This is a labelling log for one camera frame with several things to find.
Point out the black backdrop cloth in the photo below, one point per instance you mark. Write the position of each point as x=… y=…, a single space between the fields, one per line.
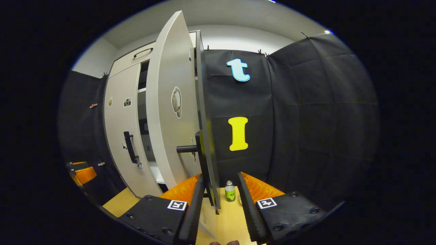
x=306 y=119

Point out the white cabinet drawer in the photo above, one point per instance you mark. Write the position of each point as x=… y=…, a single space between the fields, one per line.
x=129 y=63

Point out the white cabinet shelf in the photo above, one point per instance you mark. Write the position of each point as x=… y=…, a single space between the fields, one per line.
x=142 y=90
x=157 y=173

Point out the green label bottle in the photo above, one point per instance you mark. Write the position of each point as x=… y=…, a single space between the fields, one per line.
x=230 y=192

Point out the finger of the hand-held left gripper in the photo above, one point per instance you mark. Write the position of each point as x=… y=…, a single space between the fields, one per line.
x=85 y=175
x=76 y=166

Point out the white cabinet door headphone sticker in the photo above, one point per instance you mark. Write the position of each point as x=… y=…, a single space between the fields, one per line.
x=167 y=119

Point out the red clip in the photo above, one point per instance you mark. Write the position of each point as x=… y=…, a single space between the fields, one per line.
x=93 y=105

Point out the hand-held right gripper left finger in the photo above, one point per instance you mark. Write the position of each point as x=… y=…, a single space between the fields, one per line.
x=194 y=217

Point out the double-door shoe cabinet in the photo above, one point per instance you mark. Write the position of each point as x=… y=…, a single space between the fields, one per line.
x=201 y=85

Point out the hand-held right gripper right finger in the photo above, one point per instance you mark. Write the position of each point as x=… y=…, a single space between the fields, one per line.
x=250 y=217

